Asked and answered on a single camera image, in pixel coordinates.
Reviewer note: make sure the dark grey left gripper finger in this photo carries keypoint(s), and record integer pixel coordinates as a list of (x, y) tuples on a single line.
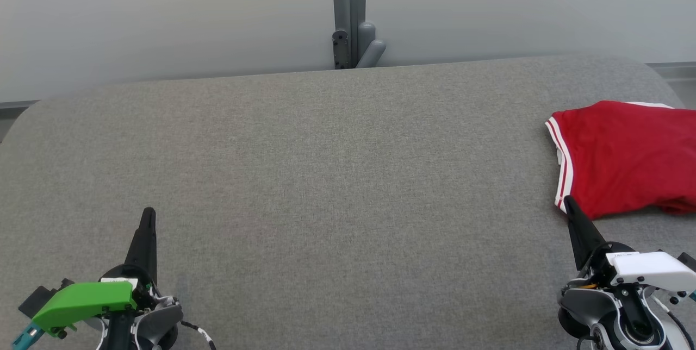
[(150, 252), (138, 247)]

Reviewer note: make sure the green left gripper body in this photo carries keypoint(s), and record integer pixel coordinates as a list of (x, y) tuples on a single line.
[(81, 304)]

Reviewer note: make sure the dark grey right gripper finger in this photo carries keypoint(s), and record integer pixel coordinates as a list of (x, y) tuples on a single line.
[(592, 236), (579, 236)]

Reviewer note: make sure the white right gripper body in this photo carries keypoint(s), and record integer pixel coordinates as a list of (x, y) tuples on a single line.
[(647, 268)]

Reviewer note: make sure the red jersey with white sleeves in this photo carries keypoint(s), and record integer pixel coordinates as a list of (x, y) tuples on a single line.
[(625, 154)]

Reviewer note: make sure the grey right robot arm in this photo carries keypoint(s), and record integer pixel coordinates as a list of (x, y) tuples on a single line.
[(614, 317)]

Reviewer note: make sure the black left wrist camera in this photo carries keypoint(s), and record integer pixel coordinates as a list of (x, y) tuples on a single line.
[(41, 298)]

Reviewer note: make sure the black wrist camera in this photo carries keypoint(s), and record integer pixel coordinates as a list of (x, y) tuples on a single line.
[(41, 298), (688, 262)]

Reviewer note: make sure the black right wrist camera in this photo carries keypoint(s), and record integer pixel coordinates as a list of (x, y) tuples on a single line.
[(688, 262)]

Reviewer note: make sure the grey metal partition post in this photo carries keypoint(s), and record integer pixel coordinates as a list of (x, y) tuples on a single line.
[(349, 7)]

